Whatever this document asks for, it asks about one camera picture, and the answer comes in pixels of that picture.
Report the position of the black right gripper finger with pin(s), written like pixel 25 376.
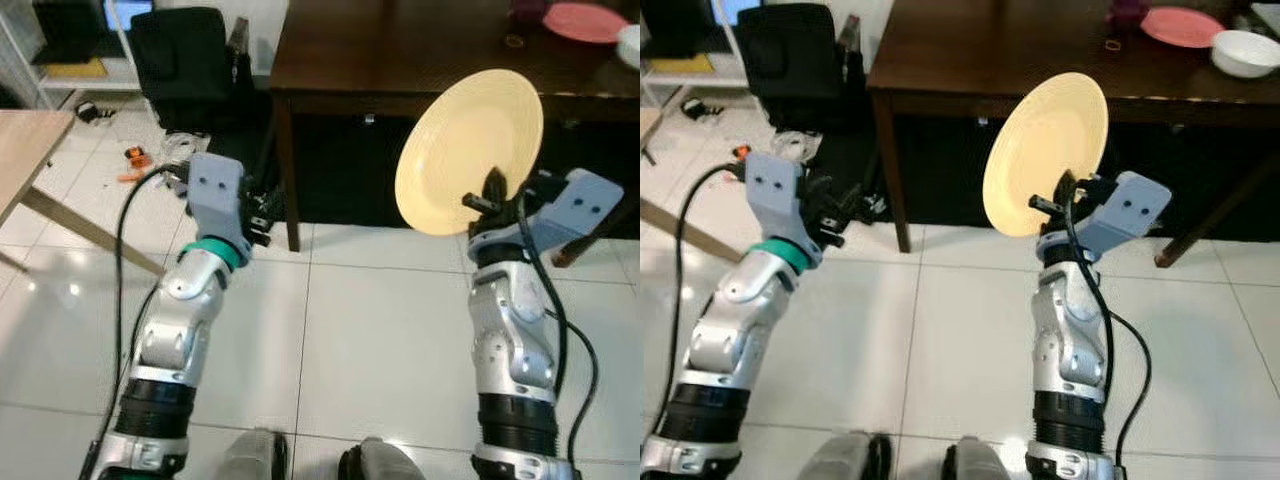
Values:
pixel 497 187
pixel 1067 188

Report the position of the yellow round plate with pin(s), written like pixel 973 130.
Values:
pixel 1040 140
pixel 460 140

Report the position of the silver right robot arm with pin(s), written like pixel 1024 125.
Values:
pixel 510 340
pixel 1070 340

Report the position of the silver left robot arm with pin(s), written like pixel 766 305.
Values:
pixel 175 330
pixel 725 330

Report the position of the tan rubber band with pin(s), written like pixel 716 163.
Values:
pixel 1105 45
pixel 507 42

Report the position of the dark wooden table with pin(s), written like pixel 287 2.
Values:
pixel 400 50
pixel 1000 50

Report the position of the black office chair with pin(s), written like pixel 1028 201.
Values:
pixel 790 55
pixel 185 60

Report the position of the purple cup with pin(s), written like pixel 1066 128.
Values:
pixel 1128 14
pixel 530 10

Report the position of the pink round plate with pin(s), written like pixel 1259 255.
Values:
pixel 585 22
pixel 1182 27

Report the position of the white metal shelf rack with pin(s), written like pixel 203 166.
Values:
pixel 25 55
pixel 690 72

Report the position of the white bowl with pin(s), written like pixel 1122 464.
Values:
pixel 630 47
pixel 1245 55

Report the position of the yellow mat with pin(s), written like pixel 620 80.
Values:
pixel 680 64
pixel 75 68

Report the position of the robot left leg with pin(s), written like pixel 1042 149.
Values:
pixel 250 458
pixel 840 458

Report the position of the robot leg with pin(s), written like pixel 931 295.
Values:
pixel 250 458
pixel 380 462
pixel 840 458
pixel 975 462

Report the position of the light wooden table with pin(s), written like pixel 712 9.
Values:
pixel 25 150

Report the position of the robot right leg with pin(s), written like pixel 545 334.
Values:
pixel 380 462
pixel 975 462

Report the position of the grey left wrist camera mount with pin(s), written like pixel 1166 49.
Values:
pixel 772 195
pixel 218 195

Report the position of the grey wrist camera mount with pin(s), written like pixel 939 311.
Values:
pixel 1130 215
pixel 218 195
pixel 772 195
pixel 580 205

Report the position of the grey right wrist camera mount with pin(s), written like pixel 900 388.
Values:
pixel 1130 215
pixel 580 205

